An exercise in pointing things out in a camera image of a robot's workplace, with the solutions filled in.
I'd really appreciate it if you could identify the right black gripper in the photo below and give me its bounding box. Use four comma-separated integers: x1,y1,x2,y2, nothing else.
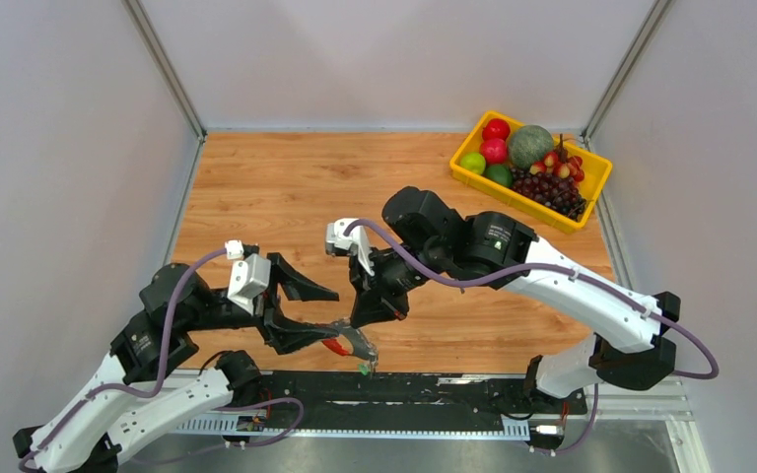
348,240,447,328

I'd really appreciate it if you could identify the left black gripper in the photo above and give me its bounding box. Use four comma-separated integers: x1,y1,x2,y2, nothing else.
182,250,341,353

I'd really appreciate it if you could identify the clear keyring with red tag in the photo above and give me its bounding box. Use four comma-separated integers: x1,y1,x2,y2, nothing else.
322,319,379,377

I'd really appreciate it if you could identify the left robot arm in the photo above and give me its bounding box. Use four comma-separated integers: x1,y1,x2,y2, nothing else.
13,240,338,472

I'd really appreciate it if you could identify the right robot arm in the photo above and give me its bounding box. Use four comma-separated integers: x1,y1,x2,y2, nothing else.
326,186,680,412

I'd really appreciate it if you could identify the light green apple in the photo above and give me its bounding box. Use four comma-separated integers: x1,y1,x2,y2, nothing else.
458,152,487,175

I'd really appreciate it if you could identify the dark green lime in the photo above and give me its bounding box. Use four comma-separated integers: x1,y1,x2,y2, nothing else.
484,164,514,188

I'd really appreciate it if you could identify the pink red apple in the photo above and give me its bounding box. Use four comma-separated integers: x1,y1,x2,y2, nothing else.
479,138,509,166

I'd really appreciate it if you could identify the red apple back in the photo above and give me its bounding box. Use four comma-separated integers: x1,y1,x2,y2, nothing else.
481,118,512,141

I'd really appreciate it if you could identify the purple grape bunch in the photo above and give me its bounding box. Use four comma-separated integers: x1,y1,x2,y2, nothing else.
511,169,587,221

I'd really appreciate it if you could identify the green grey melon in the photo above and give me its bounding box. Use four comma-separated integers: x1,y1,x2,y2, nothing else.
507,124,554,169

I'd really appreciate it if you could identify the red cherry cluster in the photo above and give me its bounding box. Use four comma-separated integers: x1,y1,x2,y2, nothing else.
529,134,585,184

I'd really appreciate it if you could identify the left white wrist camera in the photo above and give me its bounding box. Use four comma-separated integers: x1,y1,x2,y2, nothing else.
224,239,271,315

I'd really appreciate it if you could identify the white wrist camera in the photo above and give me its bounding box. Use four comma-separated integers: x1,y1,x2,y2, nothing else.
224,239,271,315
324,218,375,276

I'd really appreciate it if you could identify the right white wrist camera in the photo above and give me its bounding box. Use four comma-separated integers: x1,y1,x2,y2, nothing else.
324,218,375,276

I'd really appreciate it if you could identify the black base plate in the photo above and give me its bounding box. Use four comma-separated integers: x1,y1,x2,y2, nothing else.
240,371,589,434

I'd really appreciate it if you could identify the aluminium frame rail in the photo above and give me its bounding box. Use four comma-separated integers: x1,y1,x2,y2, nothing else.
169,371,693,441

